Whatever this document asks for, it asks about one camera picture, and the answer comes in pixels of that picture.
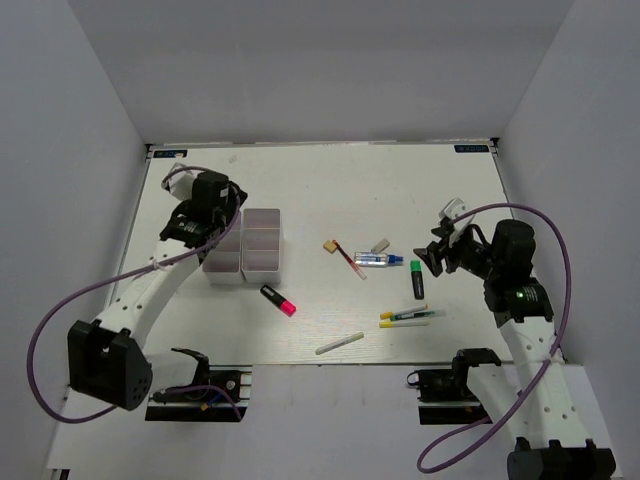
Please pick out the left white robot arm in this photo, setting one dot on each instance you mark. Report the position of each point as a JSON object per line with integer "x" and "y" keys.
{"x": 106, "y": 356}

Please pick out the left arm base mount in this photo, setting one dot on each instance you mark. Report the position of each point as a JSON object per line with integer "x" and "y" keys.
{"x": 186, "y": 387}

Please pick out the right white organizer bin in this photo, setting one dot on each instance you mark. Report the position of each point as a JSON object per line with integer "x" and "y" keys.
{"x": 262, "y": 245}

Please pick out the white organizer bin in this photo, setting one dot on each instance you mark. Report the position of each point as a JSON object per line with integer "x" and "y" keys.
{"x": 222, "y": 266}
{"x": 262, "y": 245}

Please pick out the clear blue spray bottle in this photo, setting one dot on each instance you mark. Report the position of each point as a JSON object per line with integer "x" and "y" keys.
{"x": 377, "y": 260}

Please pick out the left white organizer bin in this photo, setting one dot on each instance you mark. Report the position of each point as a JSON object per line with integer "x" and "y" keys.
{"x": 222, "y": 266}

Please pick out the white eraser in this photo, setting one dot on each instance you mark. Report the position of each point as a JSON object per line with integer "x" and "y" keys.
{"x": 380, "y": 246}

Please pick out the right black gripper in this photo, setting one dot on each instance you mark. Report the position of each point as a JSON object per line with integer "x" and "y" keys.
{"x": 432, "y": 254}

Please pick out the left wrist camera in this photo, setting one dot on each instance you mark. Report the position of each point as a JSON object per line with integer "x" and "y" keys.
{"x": 179, "y": 182}

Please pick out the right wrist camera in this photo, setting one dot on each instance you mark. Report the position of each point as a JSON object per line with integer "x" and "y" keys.
{"x": 450, "y": 216}

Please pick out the upper yellow tip marker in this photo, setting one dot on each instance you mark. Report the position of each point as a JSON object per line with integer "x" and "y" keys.
{"x": 391, "y": 314}

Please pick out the red pen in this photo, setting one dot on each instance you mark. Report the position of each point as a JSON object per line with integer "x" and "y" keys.
{"x": 349, "y": 260}

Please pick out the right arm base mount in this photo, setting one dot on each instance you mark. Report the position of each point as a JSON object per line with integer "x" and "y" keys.
{"x": 443, "y": 395}

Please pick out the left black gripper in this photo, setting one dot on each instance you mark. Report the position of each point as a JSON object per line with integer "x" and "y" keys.
{"x": 231, "y": 198}

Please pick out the tan eraser cube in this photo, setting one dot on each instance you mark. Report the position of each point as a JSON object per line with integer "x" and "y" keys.
{"x": 330, "y": 246}

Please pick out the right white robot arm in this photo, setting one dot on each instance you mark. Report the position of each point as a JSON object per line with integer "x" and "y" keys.
{"x": 539, "y": 416}

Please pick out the green black highlighter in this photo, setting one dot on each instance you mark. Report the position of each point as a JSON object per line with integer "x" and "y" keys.
{"x": 417, "y": 279}

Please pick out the lower yellow tip marker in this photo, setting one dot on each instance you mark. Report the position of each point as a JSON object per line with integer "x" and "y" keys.
{"x": 403, "y": 323}

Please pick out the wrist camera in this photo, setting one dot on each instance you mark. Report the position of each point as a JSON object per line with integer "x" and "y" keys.
{"x": 179, "y": 182}
{"x": 450, "y": 216}

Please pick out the pink black highlighter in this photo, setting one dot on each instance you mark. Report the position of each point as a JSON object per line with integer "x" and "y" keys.
{"x": 279, "y": 301}

